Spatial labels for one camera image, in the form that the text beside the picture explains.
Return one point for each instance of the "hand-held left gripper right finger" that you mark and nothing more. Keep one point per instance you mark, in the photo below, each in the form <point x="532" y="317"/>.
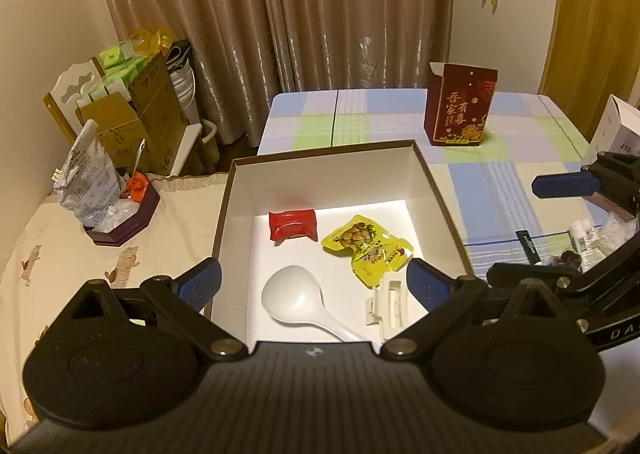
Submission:
<point x="430" y="284"/>

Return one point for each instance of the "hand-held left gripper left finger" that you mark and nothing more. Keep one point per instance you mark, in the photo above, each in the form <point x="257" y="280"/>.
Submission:
<point x="202" y="284"/>

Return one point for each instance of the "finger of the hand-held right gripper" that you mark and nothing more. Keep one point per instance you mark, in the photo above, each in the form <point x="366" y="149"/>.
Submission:
<point x="520" y="271"/>
<point x="565" y="185"/>

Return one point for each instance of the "dark green lip gel tube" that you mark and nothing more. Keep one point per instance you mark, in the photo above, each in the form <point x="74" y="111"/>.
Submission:
<point x="527" y="245"/>

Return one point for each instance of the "clear packet of dark sweets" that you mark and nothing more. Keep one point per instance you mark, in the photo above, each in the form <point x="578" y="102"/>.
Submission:
<point x="567" y="259"/>

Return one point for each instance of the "white tube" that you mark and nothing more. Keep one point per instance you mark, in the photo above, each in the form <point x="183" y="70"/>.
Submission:
<point x="580" y="234"/>

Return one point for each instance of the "yellow snack packet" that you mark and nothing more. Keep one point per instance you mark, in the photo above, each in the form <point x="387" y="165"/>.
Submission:
<point x="350" y="234"/>
<point x="380" y="261"/>

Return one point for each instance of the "white plastic clip frame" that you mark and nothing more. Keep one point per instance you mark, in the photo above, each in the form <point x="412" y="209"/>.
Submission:
<point x="387" y="319"/>

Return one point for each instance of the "small white bottle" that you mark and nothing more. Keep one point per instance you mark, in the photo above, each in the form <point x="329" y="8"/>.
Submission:
<point x="598" y="240"/>

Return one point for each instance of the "clear plastic packet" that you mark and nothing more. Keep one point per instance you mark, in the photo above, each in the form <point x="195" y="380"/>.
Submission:
<point x="617" y="231"/>

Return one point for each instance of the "white rice spoon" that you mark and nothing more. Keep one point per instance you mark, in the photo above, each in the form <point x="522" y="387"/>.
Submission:
<point x="290" y="291"/>

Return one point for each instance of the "red snack packet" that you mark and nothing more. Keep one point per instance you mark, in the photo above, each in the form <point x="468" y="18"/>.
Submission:
<point x="292" y="225"/>

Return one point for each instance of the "large white box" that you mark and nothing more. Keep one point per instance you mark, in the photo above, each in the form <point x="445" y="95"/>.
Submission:
<point x="320" y="174"/>

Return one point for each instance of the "plaid tablecloth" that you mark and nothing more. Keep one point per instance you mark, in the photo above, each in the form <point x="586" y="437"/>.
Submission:
<point x="500" y="184"/>

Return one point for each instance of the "white humidifier box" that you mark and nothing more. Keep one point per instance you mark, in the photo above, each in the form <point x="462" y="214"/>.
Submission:
<point x="617" y="126"/>

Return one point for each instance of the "dark red hexagonal tray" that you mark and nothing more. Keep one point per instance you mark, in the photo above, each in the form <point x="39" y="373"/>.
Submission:
<point x="135" y="219"/>

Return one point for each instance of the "clear plastic bag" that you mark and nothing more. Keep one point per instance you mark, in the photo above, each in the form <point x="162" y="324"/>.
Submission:
<point x="117" y="211"/>

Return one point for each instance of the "small orange packet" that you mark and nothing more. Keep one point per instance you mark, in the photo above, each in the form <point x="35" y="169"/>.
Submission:
<point x="136" y="184"/>

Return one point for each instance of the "cream printed bedsheet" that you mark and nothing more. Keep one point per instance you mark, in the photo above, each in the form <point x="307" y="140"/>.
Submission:
<point x="75" y="264"/>

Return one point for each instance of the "dark red gift box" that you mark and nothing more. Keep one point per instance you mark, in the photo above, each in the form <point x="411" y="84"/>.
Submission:
<point x="457" y="109"/>

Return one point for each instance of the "silver printed bag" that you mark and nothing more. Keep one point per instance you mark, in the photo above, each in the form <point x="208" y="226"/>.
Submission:
<point x="90" y="179"/>

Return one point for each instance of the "wooden door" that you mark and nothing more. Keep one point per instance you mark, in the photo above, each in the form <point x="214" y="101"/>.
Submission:
<point x="600" y="34"/>

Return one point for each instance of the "small cardboard box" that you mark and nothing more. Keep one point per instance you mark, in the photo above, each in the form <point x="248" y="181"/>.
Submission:
<point x="112" y="129"/>

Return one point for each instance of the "large cardboard box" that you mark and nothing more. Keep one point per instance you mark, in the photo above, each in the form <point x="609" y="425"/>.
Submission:
<point x="155" y="109"/>

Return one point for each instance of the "stack of white plates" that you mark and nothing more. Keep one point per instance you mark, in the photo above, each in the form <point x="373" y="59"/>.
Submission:
<point x="182" y="84"/>

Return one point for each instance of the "cardboard boxes pile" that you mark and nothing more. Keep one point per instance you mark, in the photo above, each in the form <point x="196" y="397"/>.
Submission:
<point x="75" y="79"/>

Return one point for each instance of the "yellow ribbon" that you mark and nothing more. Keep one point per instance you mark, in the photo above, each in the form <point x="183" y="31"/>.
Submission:
<point x="150" y="39"/>

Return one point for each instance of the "beige curtain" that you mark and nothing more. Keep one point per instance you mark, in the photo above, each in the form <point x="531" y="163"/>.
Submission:
<point x="300" y="9"/>

